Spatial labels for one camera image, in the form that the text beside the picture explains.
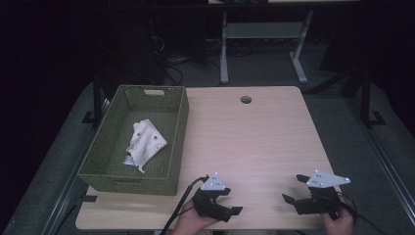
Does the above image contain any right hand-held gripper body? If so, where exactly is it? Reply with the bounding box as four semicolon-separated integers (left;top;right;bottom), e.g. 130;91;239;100
295;168;352;220

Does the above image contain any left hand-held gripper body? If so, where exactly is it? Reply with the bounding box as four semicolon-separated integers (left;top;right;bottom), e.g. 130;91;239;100
192;171;235;223

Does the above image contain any white printed cloth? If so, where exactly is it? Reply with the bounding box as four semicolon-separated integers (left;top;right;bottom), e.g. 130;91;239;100
122;118;168;174

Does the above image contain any green woven basket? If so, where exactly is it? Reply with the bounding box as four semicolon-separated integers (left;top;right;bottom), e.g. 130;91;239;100
77;84;191;197

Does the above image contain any person's right hand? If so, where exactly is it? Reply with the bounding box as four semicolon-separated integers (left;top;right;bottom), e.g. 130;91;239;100
320;196;355;235

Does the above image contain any person's left hand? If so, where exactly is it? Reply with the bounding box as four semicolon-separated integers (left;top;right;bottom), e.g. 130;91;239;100
170;199;219;235

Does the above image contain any black metal stand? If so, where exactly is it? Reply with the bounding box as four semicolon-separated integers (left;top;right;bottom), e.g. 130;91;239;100
81;72;106;127
358;67;388;128

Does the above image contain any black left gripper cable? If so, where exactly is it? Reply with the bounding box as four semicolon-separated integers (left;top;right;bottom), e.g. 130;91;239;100
159;175;210;235

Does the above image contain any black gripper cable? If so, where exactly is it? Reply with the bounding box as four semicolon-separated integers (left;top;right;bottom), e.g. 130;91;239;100
159;175;210;235
337;192;388;235

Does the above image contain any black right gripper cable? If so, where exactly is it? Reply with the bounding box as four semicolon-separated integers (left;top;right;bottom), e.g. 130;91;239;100
337;192;388;235

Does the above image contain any aluminium floor rail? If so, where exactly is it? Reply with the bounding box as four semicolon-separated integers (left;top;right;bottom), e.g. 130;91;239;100
346;96;415;226
40;97;112;235

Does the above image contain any tangle of black floor cables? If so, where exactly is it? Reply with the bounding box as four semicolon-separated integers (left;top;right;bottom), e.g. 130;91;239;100
148;19;223;86

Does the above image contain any white metal desk frame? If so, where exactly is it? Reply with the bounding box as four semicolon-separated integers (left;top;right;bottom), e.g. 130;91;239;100
219;9;314;86

